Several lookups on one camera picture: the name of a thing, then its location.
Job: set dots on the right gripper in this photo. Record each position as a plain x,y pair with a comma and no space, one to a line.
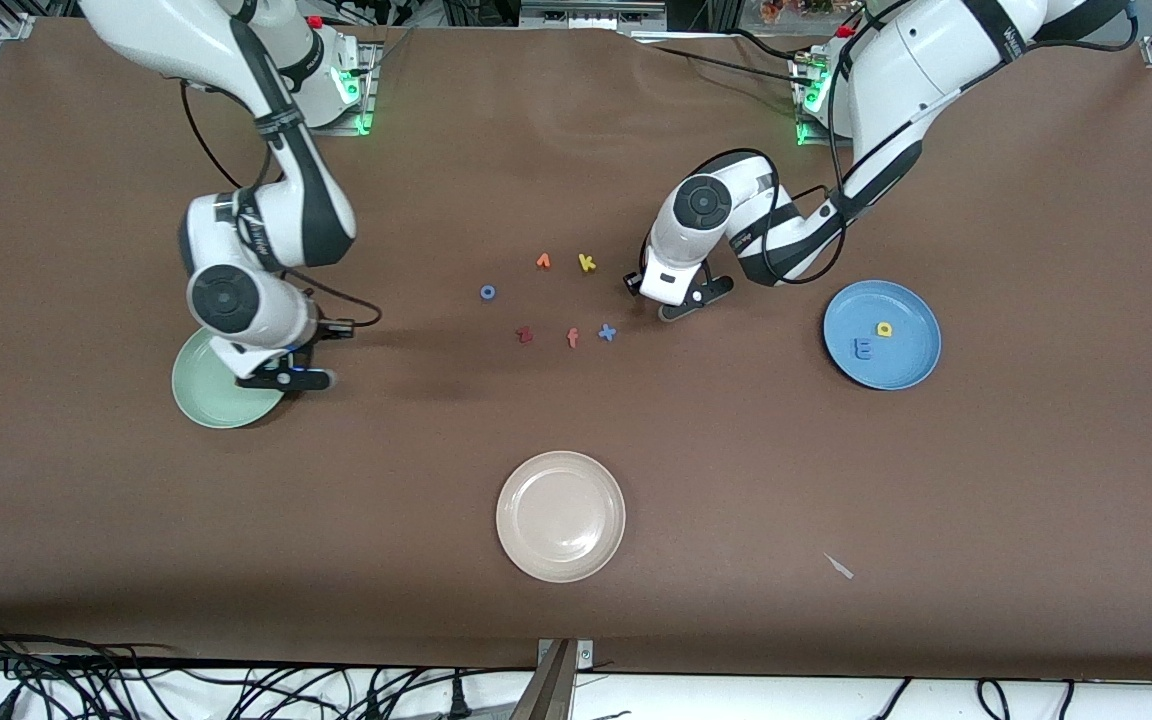
308,349

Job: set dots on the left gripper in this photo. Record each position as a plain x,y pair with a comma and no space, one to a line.
631,283

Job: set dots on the blue foam letter E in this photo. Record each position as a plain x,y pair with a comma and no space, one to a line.
863,350

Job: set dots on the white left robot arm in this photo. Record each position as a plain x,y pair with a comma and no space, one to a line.
936,60

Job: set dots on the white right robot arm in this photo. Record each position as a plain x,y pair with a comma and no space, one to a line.
226,300

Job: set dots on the yellow foam letter k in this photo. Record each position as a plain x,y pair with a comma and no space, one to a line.
584,262

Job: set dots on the blue foam letter x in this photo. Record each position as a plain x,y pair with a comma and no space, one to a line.
607,333

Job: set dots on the light green plate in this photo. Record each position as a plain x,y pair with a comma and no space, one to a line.
201,395

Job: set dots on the beige plate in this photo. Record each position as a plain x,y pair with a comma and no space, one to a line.
561,517

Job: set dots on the grey power strip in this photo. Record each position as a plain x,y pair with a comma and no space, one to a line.
591,15

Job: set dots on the blue plate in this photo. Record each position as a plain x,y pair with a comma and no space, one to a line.
911,350

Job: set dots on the colourful flower decoration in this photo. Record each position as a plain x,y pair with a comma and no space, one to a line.
796,10

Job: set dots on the white paper scrap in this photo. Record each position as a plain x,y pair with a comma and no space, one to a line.
840,567

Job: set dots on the black power plug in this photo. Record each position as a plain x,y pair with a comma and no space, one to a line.
458,697
373,705

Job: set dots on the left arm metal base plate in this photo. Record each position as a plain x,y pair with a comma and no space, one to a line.
806,135

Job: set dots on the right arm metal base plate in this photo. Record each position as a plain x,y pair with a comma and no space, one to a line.
370,95

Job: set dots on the small metal bracket plate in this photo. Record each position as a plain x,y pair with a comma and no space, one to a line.
584,655

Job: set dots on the grey metal stand post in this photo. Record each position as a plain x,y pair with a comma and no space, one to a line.
548,695

